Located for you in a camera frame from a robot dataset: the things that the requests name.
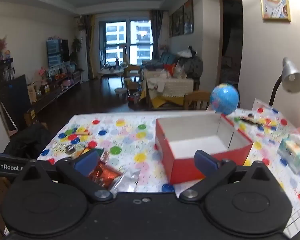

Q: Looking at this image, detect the black jacket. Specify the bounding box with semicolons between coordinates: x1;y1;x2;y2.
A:
4;122;52;159

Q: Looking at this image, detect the dark television cabinet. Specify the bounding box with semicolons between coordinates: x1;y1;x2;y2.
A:
27;70;82;113

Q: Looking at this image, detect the coffee table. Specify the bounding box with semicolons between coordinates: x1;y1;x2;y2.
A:
98;66;127;85

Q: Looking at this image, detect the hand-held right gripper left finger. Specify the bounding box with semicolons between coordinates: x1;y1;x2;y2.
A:
14;149;114;203

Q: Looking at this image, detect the wooden dining chair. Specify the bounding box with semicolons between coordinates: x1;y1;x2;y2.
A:
184;91;212;110

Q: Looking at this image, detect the balloon print tablecloth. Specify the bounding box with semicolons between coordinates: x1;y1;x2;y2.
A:
37;99;300;238

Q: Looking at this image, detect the white standing air conditioner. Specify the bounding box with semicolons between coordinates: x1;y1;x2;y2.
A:
77;30;88;83

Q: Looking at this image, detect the red cardboard box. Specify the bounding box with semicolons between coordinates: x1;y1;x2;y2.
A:
155;112;254;184

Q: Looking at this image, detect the silver desk lamp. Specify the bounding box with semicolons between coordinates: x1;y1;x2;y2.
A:
269;57;300;107

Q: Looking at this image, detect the yellow label carton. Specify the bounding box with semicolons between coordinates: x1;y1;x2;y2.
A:
24;109;37;127

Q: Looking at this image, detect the orange foil snack packet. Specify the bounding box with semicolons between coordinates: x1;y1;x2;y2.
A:
87;161;123;190

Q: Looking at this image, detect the dark clothes pile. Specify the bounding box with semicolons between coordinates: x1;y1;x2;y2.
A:
177;45;203;79

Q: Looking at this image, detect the wooden armchair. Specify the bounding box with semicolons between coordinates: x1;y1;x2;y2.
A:
119;44;142;80

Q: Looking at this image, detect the television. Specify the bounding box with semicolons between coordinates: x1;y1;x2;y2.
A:
46;39;70;68

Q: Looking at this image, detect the balcony window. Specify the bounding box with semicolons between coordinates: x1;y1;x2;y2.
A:
99;19;154;67

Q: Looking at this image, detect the grey curtain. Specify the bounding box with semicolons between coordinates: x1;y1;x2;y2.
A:
150;10;164;60

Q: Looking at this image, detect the silver snack packet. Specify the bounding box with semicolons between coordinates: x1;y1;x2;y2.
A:
110;169;140;195

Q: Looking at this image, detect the black cabinet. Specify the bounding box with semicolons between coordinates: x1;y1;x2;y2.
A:
0;57;32;130

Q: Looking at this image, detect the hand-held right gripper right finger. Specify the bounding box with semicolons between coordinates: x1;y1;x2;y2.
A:
179;150;280;203

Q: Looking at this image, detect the potted plant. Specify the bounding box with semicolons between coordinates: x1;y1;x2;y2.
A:
70;37;82;63

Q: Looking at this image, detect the dark brown snack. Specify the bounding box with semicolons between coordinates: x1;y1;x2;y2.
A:
236;117;264;127

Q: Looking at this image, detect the white stool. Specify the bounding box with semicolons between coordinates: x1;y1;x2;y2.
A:
114;88;128;99

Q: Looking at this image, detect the yellow curtain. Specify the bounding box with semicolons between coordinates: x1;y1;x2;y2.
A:
86;15;97;79

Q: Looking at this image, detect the blue globe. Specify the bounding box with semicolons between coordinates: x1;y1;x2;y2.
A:
209;84;240;115

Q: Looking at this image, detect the gold framed bright picture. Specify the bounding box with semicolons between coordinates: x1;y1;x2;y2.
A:
258;0;291;22

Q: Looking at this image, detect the tissue pack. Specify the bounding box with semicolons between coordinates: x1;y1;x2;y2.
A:
277;134;300;175

